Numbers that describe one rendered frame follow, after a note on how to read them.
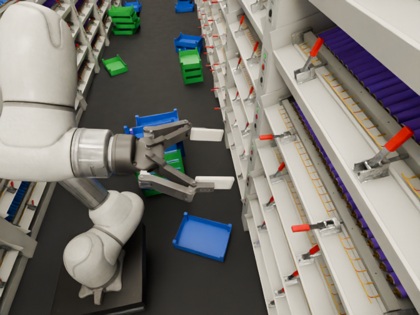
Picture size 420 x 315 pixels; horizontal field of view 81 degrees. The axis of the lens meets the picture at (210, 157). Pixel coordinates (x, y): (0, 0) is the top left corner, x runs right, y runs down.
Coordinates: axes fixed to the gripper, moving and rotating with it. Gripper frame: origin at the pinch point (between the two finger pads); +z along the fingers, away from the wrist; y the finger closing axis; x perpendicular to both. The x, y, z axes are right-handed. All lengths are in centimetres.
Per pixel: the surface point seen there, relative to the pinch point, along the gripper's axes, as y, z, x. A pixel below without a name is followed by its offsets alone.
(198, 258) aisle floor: -18, 11, -106
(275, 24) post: -30.5, 15.5, 16.0
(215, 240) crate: -26, 22, -103
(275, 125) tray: -20.8, 21.7, -8.2
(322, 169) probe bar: -0.1, 25.2, -3.5
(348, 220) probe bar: 12.8, 25.1, -3.6
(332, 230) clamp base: 13.4, 22.9, -6.4
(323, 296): 21.4, 28.0, -25.7
